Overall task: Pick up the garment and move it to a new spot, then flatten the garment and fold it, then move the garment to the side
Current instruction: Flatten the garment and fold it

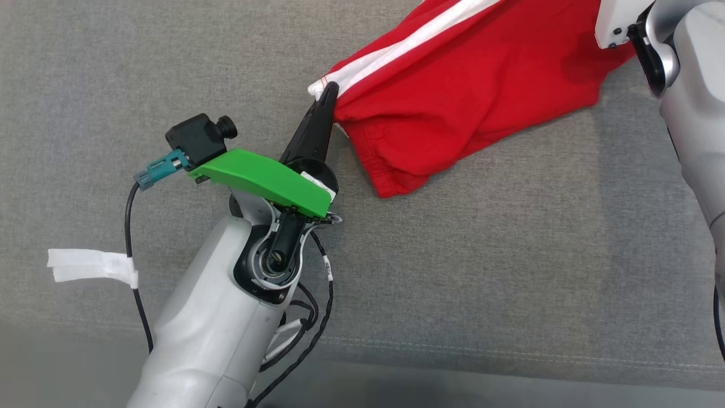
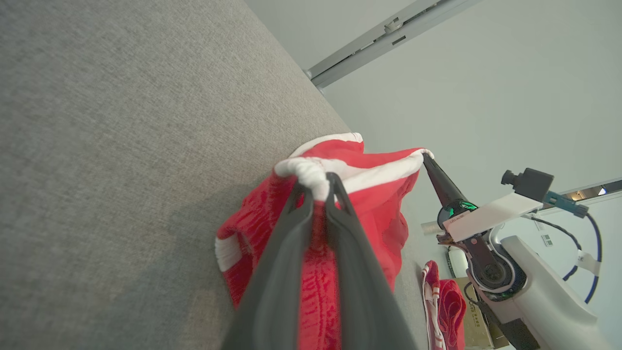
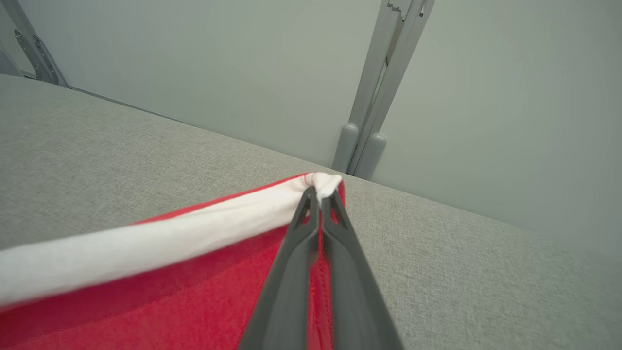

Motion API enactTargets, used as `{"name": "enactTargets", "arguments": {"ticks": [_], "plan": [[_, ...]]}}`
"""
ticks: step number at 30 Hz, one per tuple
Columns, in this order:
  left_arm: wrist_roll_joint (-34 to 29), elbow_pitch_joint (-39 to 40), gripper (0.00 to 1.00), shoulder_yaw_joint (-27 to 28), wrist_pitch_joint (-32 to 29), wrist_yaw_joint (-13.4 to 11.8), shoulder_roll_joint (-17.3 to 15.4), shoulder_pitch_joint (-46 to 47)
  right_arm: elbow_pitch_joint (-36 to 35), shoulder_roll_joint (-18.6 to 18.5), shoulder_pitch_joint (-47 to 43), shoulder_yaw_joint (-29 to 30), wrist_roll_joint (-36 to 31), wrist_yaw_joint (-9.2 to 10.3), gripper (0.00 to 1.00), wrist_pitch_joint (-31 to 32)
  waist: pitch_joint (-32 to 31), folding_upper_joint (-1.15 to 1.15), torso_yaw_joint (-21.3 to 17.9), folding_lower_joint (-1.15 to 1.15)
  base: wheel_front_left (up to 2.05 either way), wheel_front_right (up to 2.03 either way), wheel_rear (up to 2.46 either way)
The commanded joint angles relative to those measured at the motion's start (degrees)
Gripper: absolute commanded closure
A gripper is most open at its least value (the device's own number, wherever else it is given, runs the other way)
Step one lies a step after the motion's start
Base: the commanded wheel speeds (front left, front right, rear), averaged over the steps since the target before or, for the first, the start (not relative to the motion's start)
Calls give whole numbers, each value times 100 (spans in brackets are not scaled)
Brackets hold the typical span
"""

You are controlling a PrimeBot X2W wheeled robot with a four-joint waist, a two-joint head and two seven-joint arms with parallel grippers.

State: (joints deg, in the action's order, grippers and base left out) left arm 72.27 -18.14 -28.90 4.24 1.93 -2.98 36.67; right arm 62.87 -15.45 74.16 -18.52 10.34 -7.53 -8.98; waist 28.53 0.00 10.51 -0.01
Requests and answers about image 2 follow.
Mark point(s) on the brown cardboard box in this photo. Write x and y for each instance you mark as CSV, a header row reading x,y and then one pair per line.
x,y
478,323

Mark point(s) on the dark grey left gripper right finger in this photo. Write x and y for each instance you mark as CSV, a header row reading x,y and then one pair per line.
x,y
362,282

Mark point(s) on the white wall outlet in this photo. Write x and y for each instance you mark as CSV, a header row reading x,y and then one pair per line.
x,y
547,240

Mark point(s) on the red white-sleeved T-shirt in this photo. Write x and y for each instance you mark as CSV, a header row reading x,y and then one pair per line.
x,y
449,306

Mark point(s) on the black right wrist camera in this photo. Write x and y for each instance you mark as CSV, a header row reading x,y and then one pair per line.
x,y
532,183

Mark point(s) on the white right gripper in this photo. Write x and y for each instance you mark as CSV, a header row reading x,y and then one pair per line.
x,y
491,216

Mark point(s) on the red garment with white hem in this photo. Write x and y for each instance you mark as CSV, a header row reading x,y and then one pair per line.
x,y
374,204

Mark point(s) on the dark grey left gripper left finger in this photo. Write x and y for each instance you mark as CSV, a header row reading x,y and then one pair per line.
x,y
282,272

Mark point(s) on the grey fabric sofa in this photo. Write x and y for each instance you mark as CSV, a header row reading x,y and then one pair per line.
x,y
121,146

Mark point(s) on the grey wall frame post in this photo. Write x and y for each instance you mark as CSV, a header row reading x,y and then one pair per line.
x,y
388,36

